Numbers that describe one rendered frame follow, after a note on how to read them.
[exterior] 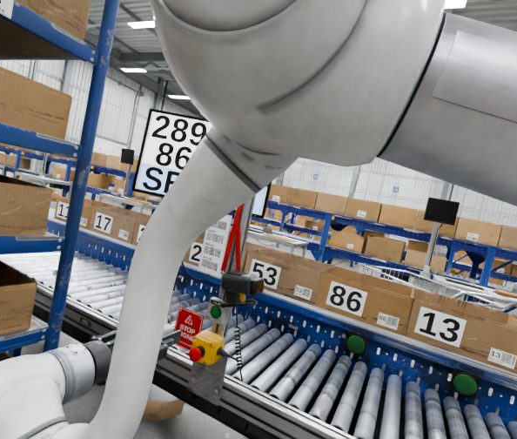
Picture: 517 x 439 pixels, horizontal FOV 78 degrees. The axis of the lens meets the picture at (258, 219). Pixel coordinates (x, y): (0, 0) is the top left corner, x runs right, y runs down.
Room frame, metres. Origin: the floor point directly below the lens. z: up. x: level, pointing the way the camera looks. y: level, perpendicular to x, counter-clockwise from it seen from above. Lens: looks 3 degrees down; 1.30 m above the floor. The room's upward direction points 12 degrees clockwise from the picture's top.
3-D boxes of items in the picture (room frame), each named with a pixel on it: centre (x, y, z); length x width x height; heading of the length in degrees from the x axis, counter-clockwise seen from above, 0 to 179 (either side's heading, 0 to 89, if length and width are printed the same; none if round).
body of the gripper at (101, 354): (0.60, 0.24, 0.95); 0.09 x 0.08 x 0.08; 155
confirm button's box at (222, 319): (0.97, 0.06, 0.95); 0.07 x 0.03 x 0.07; 65
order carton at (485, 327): (1.35, -0.92, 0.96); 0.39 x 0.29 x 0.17; 65
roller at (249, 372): (1.21, -0.14, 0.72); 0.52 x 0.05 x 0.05; 155
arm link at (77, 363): (0.53, 0.27, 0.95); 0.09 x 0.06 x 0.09; 65
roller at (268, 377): (1.18, -0.20, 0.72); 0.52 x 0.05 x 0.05; 155
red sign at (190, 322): (1.01, 0.12, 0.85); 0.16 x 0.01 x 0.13; 65
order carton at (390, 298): (1.51, -0.57, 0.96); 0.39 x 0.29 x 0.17; 65
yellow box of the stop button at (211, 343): (0.93, 0.04, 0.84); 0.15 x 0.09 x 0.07; 65
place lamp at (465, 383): (1.14, -0.85, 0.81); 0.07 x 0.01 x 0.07; 65
